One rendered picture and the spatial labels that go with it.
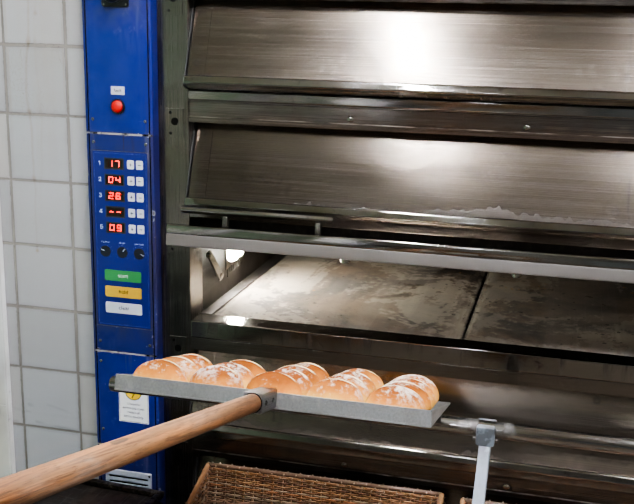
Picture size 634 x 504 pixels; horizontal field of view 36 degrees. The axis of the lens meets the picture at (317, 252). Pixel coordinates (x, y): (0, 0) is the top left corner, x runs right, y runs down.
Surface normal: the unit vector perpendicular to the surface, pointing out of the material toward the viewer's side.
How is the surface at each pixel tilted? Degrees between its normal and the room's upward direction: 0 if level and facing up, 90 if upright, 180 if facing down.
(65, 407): 90
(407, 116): 90
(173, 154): 90
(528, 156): 70
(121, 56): 90
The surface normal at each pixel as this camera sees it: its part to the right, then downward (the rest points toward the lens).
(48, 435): -0.26, 0.22
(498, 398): -0.23, -0.12
